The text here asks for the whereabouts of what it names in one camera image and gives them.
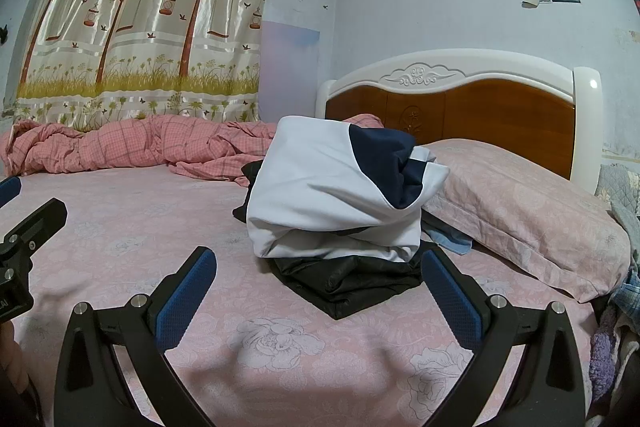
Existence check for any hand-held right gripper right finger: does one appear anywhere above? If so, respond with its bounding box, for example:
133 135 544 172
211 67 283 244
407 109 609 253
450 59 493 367
421 248 587 427

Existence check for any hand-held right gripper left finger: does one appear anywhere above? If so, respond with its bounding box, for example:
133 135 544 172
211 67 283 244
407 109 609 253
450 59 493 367
52 246 218 427

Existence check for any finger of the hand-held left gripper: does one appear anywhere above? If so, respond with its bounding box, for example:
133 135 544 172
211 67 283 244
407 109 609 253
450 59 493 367
0 198 68 265
0 177 22 208

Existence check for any white and navy jacket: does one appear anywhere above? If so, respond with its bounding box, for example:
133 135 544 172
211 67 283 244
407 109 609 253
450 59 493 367
246 116 451 264

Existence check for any person's left forearm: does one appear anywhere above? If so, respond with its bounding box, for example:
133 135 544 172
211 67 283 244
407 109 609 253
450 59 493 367
0 322 31 408

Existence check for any light blue cloth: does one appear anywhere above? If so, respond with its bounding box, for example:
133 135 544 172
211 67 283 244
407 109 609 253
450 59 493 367
422 227 473 255

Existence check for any black folded garment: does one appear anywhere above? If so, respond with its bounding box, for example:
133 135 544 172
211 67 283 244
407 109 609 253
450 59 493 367
231 159 441 320

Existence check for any pink checked quilt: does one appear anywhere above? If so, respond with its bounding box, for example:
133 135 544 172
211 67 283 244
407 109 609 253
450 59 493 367
0 114 386 182

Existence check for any pink pillow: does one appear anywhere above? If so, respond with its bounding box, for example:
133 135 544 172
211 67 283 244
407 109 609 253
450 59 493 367
422 138 632 303

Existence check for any purple fuzzy blanket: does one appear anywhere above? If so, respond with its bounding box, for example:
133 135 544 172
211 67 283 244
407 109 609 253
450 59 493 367
590 302 631 393

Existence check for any white and wooden headboard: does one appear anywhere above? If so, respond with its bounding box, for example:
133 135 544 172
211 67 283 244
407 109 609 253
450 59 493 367
315 49 603 195

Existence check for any grey quilted blanket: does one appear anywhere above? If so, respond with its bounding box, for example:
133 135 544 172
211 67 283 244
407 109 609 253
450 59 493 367
595 164 640 228

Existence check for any tree print curtain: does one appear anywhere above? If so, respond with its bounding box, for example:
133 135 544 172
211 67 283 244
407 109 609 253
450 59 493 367
12 0 281 132

